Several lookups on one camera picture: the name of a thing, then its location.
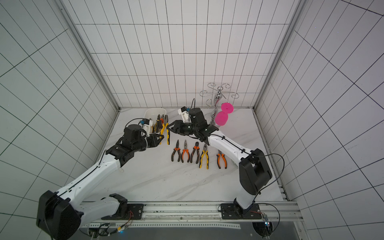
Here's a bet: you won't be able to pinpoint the dark orange long nose pliers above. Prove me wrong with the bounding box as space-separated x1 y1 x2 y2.
171 140 181 162

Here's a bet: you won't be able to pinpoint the lower pink cup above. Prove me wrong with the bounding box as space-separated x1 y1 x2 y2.
215 111 229 126

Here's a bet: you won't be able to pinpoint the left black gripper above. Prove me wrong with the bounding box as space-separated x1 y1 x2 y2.
133 133 164 152

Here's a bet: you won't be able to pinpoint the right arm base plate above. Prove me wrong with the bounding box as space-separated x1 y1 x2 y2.
218 203 263 220

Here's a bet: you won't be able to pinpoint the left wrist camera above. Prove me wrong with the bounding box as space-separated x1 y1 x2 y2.
139 119 154 137

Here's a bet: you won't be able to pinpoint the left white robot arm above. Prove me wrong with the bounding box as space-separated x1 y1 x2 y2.
36 125 164 240

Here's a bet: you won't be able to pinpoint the upper pink cup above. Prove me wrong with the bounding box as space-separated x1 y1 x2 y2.
221 103 234 114

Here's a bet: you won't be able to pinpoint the orange diagonal cutting pliers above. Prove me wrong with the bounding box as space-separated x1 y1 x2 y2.
190 142 200 164

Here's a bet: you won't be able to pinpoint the chrome cup holder stand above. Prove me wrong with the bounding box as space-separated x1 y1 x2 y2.
200 83 239 120

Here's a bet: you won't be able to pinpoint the orange combination pliers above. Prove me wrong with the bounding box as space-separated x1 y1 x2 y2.
181 140 191 163

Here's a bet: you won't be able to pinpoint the white plastic storage box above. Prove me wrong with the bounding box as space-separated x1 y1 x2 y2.
144 108 167 123

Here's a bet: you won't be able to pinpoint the pink cup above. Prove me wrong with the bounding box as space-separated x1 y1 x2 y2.
215 111 229 126
221 103 234 114

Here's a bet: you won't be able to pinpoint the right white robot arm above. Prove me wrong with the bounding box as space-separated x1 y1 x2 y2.
167 120 273 211

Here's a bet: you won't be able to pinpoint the yellow combination pliers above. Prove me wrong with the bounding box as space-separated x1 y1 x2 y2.
160 115 170 145
199 144 209 170

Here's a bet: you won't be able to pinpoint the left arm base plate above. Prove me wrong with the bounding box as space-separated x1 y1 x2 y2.
101 204 144 222

